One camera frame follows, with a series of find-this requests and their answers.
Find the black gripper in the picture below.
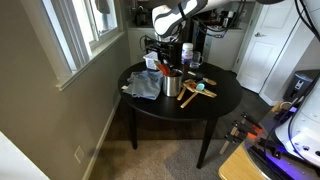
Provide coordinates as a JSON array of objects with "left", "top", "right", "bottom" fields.
[{"left": 145, "top": 35, "right": 183, "bottom": 69}]

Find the orange spatula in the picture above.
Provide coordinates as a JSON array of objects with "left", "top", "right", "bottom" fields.
[{"left": 154, "top": 59, "right": 172, "bottom": 77}]

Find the silver metal tin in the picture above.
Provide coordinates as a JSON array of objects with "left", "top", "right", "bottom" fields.
[{"left": 162, "top": 69, "right": 184, "bottom": 99}]

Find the white cardboard box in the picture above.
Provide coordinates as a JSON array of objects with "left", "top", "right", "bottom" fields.
[{"left": 142, "top": 50, "right": 162, "bottom": 71}]

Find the white jar blue label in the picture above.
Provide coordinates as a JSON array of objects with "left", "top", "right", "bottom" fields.
[{"left": 180, "top": 42, "right": 195, "bottom": 65}]

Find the clear glass mug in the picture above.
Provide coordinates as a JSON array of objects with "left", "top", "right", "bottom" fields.
[{"left": 190, "top": 51, "right": 204, "bottom": 70}]

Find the blue cloth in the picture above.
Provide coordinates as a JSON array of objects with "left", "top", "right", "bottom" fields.
[{"left": 126, "top": 69, "right": 165, "bottom": 101}]

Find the white kitchen cabinet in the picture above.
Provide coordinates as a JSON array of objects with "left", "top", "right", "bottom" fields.
[{"left": 127, "top": 27, "right": 161, "bottom": 66}]

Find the black coffee maker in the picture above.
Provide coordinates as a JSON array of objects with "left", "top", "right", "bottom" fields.
[{"left": 130, "top": 4, "right": 150, "bottom": 27}]

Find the round black table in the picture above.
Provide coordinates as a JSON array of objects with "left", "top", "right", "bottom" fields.
[{"left": 117, "top": 60, "right": 244, "bottom": 170}]

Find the white framed window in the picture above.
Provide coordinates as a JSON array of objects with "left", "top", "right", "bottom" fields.
[{"left": 41, "top": 0, "right": 126, "bottom": 92}]

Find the wooden stand top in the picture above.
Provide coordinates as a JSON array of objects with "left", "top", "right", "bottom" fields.
[{"left": 218, "top": 143, "right": 268, "bottom": 180}]

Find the black box device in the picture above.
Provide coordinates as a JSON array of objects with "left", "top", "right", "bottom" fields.
[{"left": 283, "top": 69, "right": 320, "bottom": 103}]

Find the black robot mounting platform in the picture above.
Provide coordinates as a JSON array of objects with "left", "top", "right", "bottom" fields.
[{"left": 244, "top": 106, "right": 320, "bottom": 180}]

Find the teal spatula wooden handle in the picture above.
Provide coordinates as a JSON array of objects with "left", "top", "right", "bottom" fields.
[{"left": 180, "top": 82, "right": 206, "bottom": 110}]

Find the dark handled wooden spoon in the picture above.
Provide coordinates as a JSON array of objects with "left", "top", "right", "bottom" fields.
[{"left": 187, "top": 70, "right": 218, "bottom": 87}]

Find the black clamp wooden handle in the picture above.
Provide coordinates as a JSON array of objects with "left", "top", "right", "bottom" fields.
[{"left": 219, "top": 132, "right": 247, "bottom": 155}]

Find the black clamp orange handle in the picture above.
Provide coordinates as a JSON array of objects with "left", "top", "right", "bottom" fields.
[
  {"left": 232, "top": 120, "right": 259, "bottom": 140},
  {"left": 241, "top": 112, "right": 264, "bottom": 133}
]

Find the white wall outlet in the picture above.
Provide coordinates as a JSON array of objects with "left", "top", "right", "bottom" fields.
[{"left": 73, "top": 145, "right": 86, "bottom": 164}]

